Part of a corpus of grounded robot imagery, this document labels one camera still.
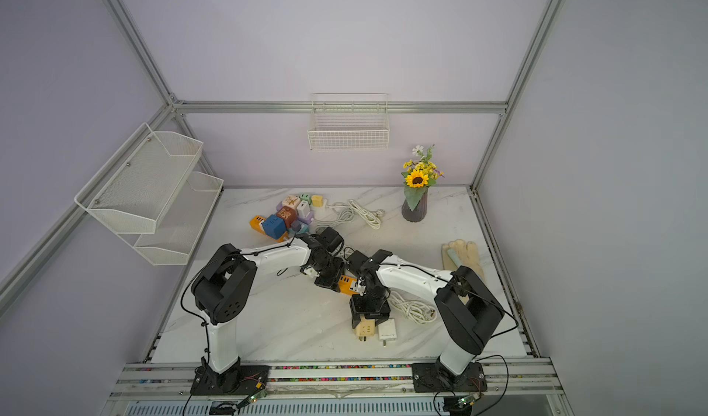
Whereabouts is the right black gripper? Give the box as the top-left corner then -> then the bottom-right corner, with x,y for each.
349,284 -> 391,327

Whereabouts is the orange power strip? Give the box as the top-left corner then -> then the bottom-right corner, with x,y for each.
249,214 -> 288,242
337,276 -> 361,296

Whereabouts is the beige cube adapter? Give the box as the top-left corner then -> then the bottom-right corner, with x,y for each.
354,318 -> 376,342

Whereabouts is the white cable coil front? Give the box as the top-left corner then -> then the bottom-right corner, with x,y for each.
385,290 -> 439,326

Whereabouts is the blue cube adapter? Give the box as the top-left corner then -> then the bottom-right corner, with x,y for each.
261,214 -> 287,241

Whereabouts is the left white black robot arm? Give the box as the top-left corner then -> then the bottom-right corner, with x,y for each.
189,227 -> 344,374

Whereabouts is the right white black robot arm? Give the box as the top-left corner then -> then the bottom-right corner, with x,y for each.
346,250 -> 506,378

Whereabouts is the teal power strip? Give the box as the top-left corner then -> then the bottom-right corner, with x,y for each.
289,220 -> 309,238

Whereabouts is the purple power strip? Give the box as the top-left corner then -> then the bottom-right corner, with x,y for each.
276,201 -> 315,224

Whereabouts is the brown cube adapter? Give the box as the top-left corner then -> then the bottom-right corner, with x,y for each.
276,206 -> 298,229

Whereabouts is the yellow cube adapter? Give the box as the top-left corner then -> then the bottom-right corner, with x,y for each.
312,195 -> 325,208

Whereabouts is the pink white cube adapter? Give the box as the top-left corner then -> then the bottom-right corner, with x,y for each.
281,195 -> 302,209

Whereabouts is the teal garden trowel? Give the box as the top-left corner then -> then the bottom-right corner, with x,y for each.
442,246 -> 464,271

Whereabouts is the dark purple ribbed vase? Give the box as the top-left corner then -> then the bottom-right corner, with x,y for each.
401,187 -> 429,222

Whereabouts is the beige work glove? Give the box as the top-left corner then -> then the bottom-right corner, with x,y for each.
441,239 -> 486,282

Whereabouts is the sunflower bouquet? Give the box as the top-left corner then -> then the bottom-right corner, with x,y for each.
401,144 -> 445,189

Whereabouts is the lower white mesh shelf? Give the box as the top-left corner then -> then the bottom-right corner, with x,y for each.
134,172 -> 223,266

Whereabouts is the white mesh shelf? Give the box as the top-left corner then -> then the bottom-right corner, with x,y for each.
75,124 -> 203,235
134,172 -> 223,266

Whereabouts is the upper white mesh shelf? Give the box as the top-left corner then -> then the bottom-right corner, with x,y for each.
75,124 -> 203,235

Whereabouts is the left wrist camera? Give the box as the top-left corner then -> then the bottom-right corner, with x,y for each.
300,266 -> 319,279

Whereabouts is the grey cable coil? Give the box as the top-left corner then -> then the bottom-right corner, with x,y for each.
312,204 -> 355,239

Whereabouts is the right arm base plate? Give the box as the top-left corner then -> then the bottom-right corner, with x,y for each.
411,362 -> 488,393

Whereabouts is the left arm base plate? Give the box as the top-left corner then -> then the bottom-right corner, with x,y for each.
190,360 -> 271,396

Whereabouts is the white wire wall basket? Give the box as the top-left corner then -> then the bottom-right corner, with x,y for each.
307,93 -> 390,152

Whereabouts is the aluminium front rail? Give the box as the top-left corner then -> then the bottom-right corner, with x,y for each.
108,357 -> 564,401

